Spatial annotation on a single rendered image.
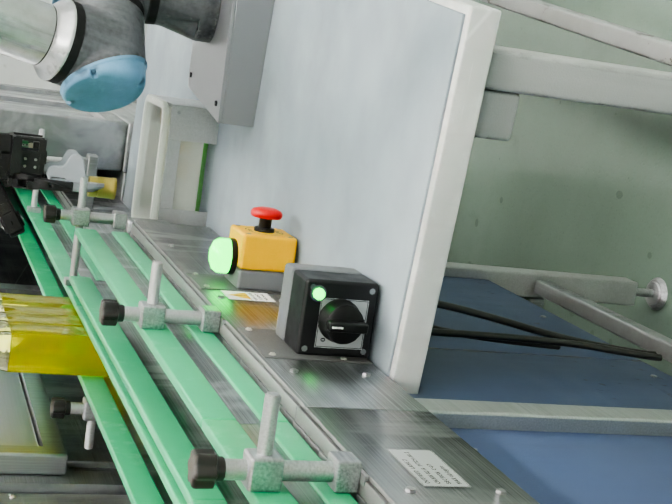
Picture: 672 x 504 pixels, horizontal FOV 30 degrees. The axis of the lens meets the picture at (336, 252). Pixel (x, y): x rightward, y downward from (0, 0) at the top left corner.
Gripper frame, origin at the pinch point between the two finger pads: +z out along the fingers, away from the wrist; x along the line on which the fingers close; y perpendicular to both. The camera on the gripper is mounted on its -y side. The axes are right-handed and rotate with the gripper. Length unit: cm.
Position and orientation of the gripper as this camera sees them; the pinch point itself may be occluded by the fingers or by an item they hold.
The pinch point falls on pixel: (93, 187)
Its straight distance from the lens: 208.7
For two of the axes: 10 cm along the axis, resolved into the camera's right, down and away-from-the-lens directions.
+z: 9.4, 0.8, 3.4
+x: -3.2, -2.0, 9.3
